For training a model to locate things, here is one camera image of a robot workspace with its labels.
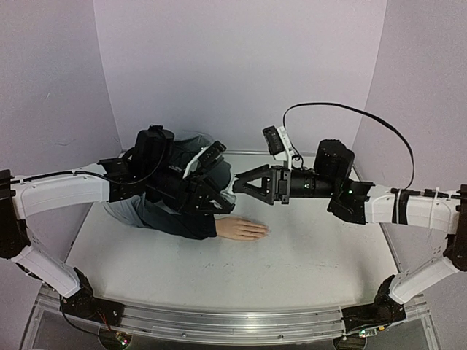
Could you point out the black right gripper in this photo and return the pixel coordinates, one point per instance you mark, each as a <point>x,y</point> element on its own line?
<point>282,184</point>

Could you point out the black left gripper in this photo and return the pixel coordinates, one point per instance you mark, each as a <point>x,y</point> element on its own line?
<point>195,195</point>

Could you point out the clear nail polish bottle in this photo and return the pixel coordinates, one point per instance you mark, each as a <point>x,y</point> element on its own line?
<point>230,197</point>

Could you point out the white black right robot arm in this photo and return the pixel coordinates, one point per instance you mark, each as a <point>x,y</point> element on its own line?
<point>367,203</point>

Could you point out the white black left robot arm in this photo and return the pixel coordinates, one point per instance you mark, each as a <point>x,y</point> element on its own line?
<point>163,182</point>

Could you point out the mannequin hand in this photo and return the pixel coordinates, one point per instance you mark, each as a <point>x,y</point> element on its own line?
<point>239,229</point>

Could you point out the aluminium table edge strip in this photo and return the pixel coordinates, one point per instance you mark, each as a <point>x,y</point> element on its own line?
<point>261,153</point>

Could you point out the dark jacket with grey lining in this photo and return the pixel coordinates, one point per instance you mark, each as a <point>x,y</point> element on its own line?
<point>140,213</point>

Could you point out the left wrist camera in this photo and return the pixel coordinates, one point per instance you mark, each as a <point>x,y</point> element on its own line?
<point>205,160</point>

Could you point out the aluminium front rail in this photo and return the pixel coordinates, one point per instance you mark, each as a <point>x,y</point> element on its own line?
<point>241,327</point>

